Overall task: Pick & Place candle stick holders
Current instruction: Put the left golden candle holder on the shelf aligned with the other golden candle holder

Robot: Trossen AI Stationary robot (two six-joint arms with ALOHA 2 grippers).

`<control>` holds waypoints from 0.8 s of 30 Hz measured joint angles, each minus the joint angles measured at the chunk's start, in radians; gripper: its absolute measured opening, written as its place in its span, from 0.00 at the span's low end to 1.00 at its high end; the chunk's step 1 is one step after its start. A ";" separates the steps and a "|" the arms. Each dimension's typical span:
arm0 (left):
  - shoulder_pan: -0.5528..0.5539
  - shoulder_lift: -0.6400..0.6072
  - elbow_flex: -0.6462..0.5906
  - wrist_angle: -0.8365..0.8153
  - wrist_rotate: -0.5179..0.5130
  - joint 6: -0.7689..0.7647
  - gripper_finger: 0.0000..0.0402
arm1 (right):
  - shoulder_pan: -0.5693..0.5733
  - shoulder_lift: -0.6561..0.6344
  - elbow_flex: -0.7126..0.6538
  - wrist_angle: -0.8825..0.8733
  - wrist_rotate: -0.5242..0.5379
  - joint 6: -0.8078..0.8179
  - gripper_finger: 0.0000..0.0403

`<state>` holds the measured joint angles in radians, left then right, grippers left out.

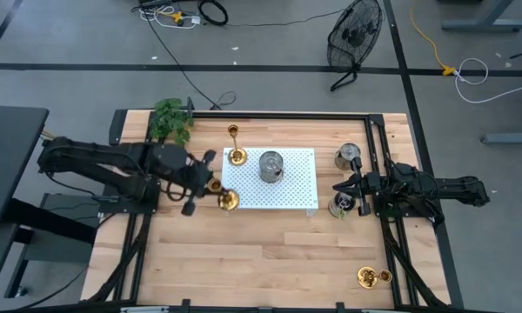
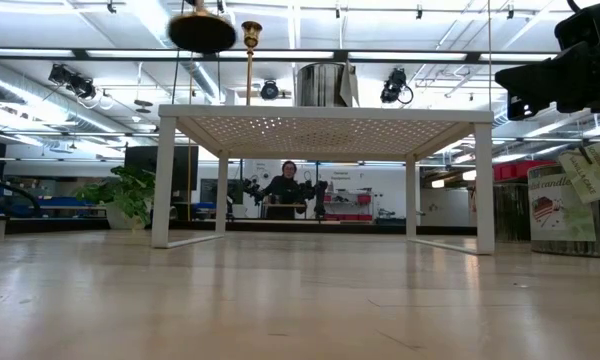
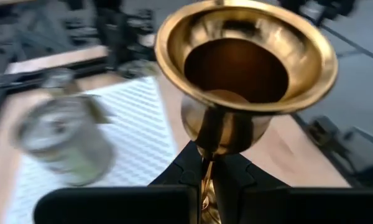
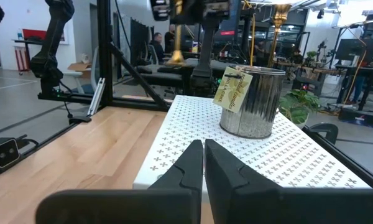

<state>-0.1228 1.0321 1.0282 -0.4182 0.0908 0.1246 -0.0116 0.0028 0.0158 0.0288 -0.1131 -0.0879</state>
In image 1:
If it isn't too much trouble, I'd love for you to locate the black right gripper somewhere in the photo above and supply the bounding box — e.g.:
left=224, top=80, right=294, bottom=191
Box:
left=331, top=156, right=382, bottom=217

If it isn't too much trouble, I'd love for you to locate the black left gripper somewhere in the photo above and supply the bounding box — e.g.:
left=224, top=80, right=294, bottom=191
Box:
left=169, top=150, right=219, bottom=217

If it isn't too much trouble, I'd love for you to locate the silver ribbed candle tin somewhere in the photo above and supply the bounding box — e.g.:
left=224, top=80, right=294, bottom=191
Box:
left=327, top=190, right=358, bottom=220
left=333, top=142, right=362, bottom=171
left=258, top=150, right=285, bottom=183

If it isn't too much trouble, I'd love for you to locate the short gold candlestick holder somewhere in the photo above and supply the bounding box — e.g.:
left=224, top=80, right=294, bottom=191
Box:
left=356, top=265, right=393, bottom=290
left=207, top=176, right=241, bottom=213

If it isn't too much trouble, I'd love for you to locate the tall gold candlestick holder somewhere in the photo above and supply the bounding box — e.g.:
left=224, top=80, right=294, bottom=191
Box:
left=225, top=123, right=248, bottom=167

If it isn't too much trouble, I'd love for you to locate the white perforated metal shelf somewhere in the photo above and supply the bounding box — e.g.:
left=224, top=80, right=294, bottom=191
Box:
left=219, top=146, right=319, bottom=217

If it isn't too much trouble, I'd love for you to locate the green potted plant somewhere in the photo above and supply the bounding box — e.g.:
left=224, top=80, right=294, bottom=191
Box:
left=149, top=97, right=196, bottom=148

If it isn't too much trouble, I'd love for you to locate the black floor fan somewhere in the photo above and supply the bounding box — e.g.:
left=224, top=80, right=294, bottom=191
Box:
left=325, top=0, right=385, bottom=93

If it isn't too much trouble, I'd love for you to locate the grey desk foot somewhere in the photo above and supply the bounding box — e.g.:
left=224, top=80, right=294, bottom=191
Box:
left=438, top=0, right=522, bottom=33
left=480, top=131, right=522, bottom=146

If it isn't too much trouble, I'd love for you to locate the black desk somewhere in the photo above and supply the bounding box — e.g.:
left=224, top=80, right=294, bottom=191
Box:
left=0, top=103, right=50, bottom=230

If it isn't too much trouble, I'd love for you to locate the black table frame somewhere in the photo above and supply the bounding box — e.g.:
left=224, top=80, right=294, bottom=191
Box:
left=80, top=108, right=466, bottom=313

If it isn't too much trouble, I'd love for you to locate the black floor cable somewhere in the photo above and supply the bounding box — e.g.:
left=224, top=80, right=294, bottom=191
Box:
left=142, top=8, right=238, bottom=111

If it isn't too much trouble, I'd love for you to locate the yellow extension cable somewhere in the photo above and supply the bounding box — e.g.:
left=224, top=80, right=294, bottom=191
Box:
left=408, top=0, right=458, bottom=77

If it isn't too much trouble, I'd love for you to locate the white floor cable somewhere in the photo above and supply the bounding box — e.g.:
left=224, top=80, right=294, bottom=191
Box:
left=454, top=57, right=522, bottom=105

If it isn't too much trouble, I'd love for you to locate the black desk base frame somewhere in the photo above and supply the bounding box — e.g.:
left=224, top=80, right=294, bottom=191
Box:
left=0, top=190, right=100, bottom=305

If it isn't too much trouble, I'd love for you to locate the white cable bundle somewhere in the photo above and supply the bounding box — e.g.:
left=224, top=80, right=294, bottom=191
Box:
left=137, top=3, right=202, bottom=30

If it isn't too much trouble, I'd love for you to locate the coiled black cable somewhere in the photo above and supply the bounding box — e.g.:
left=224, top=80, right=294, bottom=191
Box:
left=197, top=0, right=230, bottom=27

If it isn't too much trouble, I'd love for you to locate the thin black fan cable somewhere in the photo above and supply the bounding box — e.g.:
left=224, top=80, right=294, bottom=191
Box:
left=225, top=7, right=348, bottom=28

